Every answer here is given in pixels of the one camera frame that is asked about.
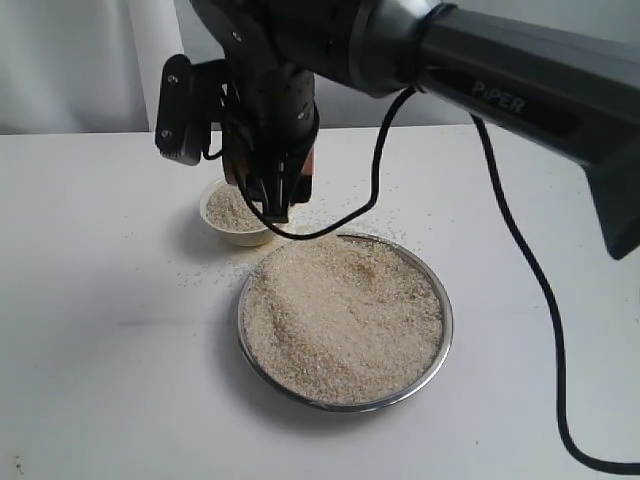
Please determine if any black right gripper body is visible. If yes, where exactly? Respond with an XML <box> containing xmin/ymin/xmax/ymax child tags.
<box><xmin>220</xmin><ymin>60</ymin><xmax>319</xmax><ymax>185</ymax></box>

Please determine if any white curtain backdrop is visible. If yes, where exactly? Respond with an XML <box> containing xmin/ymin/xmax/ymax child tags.
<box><xmin>1</xmin><ymin>1</ymin><xmax>184</xmax><ymax>134</ymax></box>

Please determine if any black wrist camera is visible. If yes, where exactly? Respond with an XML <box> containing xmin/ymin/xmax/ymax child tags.
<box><xmin>155</xmin><ymin>54</ymin><xmax>228</xmax><ymax>166</ymax></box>

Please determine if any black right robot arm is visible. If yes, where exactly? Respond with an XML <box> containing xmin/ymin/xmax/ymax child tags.
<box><xmin>192</xmin><ymin>1</ymin><xmax>639</xmax><ymax>259</ymax></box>

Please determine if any black camera cable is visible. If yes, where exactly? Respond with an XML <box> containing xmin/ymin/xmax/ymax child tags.
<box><xmin>199</xmin><ymin>79</ymin><xmax>640</xmax><ymax>474</ymax></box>

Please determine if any small cream ceramic bowl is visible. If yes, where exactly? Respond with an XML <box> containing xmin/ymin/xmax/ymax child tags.
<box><xmin>199</xmin><ymin>179</ymin><xmax>275</xmax><ymax>247</ymax></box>

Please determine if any round steel rice tray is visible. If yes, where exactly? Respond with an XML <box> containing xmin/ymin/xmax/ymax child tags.
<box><xmin>237</xmin><ymin>233</ymin><xmax>453</xmax><ymax>413</ymax></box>

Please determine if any brown wooden cup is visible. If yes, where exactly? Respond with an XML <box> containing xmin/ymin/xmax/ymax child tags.
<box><xmin>222</xmin><ymin>143</ymin><xmax>315</xmax><ymax>204</ymax></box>

